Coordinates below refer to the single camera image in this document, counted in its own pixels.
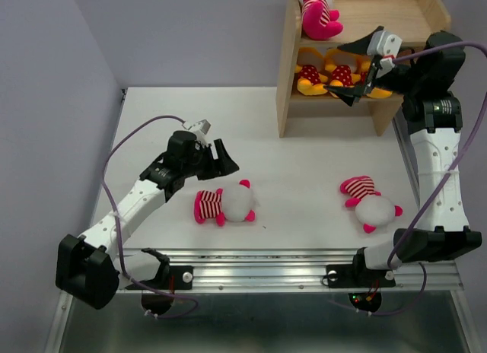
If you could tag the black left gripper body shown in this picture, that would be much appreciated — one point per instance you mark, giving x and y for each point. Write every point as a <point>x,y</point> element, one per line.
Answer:
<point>202,163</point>

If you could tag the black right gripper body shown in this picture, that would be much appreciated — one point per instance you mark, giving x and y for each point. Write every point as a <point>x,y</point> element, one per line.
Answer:
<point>396,81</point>

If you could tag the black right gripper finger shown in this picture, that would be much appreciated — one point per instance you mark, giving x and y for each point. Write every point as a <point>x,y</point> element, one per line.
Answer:
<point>349,95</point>
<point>366,45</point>

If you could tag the white doll face down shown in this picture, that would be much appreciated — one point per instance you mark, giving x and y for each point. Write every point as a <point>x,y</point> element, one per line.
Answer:
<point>234,203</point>
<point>372,209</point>

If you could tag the orange bear polka dot toy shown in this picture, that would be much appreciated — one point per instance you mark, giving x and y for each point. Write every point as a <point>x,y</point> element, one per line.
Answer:
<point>309,69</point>

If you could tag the white glasses doll striped shirt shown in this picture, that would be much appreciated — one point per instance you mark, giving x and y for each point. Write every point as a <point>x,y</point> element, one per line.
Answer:
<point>320,20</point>

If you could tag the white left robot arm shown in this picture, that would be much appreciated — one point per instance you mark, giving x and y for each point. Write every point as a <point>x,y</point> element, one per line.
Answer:
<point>92,266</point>

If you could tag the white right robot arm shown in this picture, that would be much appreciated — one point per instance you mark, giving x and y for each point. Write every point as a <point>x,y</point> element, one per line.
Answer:
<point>440,230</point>

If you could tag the wooden shelf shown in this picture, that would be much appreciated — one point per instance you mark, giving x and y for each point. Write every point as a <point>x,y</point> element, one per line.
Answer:
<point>412,20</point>

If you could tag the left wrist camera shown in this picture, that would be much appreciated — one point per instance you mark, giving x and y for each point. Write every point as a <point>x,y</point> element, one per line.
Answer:
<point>200,129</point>

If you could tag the aluminium mounting rail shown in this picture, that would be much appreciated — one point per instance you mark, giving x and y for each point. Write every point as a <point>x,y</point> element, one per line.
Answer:
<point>256,270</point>

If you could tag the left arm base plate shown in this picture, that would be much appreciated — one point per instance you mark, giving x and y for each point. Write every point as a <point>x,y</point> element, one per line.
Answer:
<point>172,278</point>

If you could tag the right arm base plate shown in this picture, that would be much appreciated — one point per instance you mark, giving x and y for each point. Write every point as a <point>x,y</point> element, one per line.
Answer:
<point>347,276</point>

